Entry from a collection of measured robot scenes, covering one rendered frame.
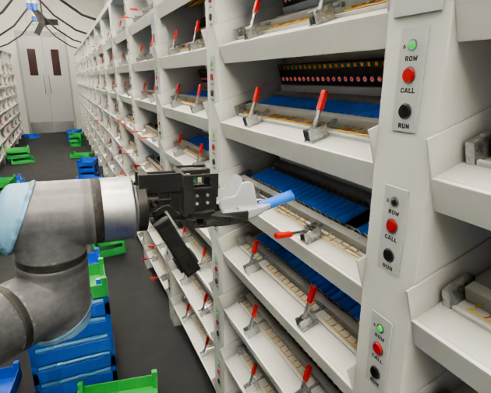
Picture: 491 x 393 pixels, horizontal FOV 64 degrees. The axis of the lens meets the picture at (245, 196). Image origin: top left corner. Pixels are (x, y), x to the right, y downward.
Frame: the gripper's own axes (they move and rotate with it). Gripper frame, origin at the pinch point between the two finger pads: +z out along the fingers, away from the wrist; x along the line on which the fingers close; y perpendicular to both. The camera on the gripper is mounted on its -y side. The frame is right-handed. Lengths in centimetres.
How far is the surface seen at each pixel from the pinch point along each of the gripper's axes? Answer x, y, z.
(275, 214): 20.0, -8.9, 14.1
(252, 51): 28.6, 26.5, 10.4
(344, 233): -2.3, -5.6, 16.1
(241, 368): 40, -67, 16
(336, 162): -4.1, 8.0, 11.4
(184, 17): 118, 45, 19
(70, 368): 89, -90, -35
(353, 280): -11.1, -9.7, 11.8
